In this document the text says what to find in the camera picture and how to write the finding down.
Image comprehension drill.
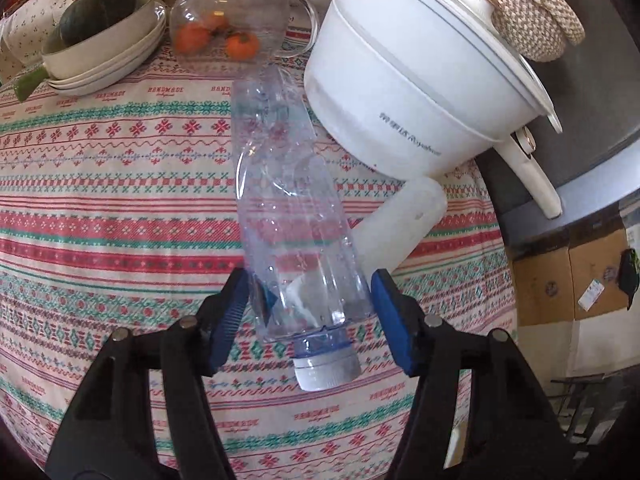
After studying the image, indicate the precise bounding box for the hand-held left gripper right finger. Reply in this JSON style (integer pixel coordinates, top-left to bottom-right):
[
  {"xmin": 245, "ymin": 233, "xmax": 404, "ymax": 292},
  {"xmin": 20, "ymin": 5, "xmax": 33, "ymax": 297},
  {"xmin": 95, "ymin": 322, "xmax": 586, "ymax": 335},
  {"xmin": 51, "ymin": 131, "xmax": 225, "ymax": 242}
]
[{"xmin": 370, "ymin": 268, "xmax": 573, "ymax": 480}]

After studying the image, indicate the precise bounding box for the dark metal frame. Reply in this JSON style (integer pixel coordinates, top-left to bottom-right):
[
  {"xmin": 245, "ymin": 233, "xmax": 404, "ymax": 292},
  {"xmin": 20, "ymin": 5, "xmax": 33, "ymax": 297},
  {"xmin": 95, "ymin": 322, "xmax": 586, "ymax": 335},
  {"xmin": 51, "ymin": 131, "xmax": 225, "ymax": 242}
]
[{"xmin": 550, "ymin": 372, "xmax": 640, "ymax": 453}]

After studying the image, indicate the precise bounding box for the small tangerine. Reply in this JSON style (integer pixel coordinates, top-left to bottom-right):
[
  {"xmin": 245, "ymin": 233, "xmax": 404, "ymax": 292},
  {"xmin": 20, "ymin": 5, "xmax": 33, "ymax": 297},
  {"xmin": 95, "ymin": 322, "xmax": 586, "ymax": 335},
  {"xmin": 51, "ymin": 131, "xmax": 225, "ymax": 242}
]
[
  {"xmin": 225, "ymin": 31, "xmax": 261, "ymax": 59},
  {"xmin": 176, "ymin": 25, "xmax": 211, "ymax": 54}
]

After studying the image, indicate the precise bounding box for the clear plastic bottle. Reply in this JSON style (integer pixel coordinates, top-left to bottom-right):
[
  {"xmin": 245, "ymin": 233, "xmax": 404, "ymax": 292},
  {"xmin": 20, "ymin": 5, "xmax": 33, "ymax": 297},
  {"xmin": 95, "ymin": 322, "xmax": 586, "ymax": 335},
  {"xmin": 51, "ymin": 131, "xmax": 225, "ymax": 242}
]
[{"xmin": 231, "ymin": 65, "xmax": 373, "ymax": 392}]

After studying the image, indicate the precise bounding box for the cream bowl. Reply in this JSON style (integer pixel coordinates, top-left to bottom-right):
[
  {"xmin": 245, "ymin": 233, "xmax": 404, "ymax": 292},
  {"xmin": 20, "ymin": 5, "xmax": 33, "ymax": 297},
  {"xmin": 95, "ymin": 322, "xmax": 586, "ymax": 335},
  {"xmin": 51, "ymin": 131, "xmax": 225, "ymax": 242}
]
[{"xmin": 41, "ymin": 0, "xmax": 153, "ymax": 78}]

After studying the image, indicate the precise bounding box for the white opaque plastic bottle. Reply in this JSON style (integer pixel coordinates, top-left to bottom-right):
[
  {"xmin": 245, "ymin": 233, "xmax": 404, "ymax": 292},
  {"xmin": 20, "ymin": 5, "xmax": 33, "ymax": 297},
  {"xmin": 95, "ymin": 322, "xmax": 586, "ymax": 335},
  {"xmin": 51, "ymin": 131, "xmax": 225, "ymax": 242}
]
[{"xmin": 352, "ymin": 176, "xmax": 448, "ymax": 277}]

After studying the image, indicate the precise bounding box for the small green vegetable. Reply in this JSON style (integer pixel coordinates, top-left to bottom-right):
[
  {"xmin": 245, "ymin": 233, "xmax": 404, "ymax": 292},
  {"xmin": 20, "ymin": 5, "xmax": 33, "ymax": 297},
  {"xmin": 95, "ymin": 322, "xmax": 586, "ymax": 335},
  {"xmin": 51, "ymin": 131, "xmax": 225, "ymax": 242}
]
[{"xmin": 14, "ymin": 67, "xmax": 48, "ymax": 102}]

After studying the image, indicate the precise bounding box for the woven rope trivet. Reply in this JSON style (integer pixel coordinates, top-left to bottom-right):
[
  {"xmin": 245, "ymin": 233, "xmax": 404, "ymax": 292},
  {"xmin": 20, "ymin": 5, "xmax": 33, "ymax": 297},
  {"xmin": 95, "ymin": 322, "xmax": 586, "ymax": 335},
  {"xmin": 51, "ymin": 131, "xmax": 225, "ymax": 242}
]
[{"xmin": 454, "ymin": 0, "xmax": 586, "ymax": 62}]

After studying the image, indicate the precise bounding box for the patterned tablecloth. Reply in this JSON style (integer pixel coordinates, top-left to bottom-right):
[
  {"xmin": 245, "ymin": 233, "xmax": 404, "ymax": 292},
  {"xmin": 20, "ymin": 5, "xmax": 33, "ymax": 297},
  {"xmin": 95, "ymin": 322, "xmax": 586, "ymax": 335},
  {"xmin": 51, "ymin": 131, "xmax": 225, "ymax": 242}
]
[{"xmin": 0, "ymin": 0, "xmax": 518, "ymax": 480}]

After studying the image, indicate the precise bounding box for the dark green squash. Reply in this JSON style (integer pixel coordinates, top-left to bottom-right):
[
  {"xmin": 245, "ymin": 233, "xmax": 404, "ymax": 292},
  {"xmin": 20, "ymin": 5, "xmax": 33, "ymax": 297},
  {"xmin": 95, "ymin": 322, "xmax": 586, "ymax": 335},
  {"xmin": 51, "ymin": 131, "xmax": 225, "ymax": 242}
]
[{"xmin": 60, "ymin": 0, "xmax": 137, "ymax": 52}]

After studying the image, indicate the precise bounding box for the grey refrigerator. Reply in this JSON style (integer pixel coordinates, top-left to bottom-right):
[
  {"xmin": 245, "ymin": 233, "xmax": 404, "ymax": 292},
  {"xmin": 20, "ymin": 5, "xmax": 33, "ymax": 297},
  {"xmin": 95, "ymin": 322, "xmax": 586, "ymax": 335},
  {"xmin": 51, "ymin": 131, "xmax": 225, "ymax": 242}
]
[{"xmin": 480, "ymin": 0, "xmax": 640, "ymax": 248}]

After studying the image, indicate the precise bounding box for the white cooking pot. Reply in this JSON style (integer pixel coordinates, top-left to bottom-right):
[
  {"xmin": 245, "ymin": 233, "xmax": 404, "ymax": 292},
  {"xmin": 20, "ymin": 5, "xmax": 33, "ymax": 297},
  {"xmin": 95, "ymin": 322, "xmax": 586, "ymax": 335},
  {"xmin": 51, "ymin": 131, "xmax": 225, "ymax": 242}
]
[{"xmin": 303, "ymin": 0, "xmax": 563, "ymax": 220}]

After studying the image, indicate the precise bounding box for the glass pitcher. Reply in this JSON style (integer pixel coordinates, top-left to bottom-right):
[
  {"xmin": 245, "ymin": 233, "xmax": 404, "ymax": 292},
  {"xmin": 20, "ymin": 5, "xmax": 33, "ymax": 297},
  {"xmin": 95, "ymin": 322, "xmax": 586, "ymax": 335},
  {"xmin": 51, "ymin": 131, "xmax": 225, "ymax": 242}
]
[{"xmin": 169, "ymin": 0, "xmax": 321, "ymax": 63}]

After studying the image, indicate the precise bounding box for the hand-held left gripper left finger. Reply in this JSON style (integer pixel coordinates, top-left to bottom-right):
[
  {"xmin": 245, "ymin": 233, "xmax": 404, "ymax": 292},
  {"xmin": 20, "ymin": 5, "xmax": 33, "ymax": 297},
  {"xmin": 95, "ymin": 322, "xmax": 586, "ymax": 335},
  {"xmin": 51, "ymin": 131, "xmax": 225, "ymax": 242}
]
[{"xmin": 45, "ymin": 267, "xmax": 251, "ymax": 480}]

